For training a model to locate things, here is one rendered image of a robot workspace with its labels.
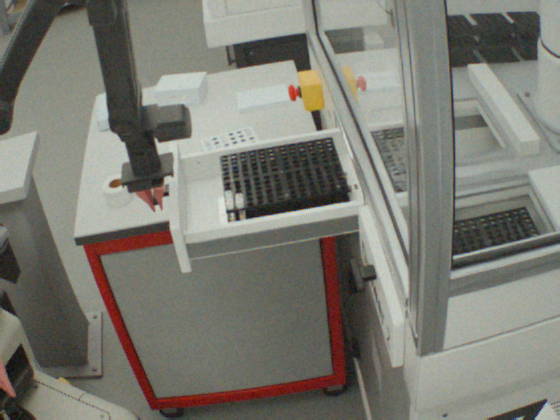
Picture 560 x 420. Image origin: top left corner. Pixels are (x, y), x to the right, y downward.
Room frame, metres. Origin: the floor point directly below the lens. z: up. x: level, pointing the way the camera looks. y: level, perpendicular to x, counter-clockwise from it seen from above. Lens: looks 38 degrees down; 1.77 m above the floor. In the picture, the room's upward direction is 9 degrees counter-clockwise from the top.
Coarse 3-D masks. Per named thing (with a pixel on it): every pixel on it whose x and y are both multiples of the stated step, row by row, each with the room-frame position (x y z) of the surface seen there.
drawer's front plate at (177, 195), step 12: (180, 156) 1.35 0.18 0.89; (180, 168) 1.31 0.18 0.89; (180, 180) 1.26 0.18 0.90; (180, 192) 1.21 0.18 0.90; (180, 204) 1.17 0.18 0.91; (180, 216) 1.13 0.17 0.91; (180, 228) 1.08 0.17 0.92; (180, 240) 1.08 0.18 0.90; (180, 252) 1.08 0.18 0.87; (180, 264) 1.08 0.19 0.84
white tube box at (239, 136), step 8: (248, 128) 1.56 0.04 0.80; (216, 136) 1.55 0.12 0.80; (232, 136) 1.54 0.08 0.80; (240, 136) 1.54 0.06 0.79; (248, 136) 1.53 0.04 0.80; (256, 136) 1.52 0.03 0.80; (200, 144) 1.54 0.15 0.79; (216, 144) 1.53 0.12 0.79; (224, 144) 1.51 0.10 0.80; (232, 144) 1.51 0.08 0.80
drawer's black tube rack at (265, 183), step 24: (288, 144) 1.32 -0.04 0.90; (312, 144) 1.30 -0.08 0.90; (240, 168) 1.26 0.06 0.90; (264, 168) 1.30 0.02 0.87; (288, 168) 1.24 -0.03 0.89; (312, 168) 1.23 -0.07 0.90; (336, 168) 1.21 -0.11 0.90; (240, 192) 1.19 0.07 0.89; (264, 192) 1.17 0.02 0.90; (288, 192) 1.16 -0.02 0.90; (312, 192) 1.16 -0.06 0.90; (336, 192) 1.14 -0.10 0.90; (264, 216) 1.15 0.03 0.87
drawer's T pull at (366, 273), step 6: (354, 258) 0.95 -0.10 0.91; (354, 264) 0.94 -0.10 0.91; (372, 264) 0.93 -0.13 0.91; (354, 270) 0.92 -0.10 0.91; (360, 270) 0.92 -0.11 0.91; (366, 270) 0.92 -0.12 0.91; (372, 270) 0.92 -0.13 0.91; (354, 276) 0.91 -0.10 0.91; (360, 276) 0.91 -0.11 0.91; (366, 276) 0.91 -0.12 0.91; (372, 276) 0.90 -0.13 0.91; (360, 282) 0.89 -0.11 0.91; (360, 288) 0.88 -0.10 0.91
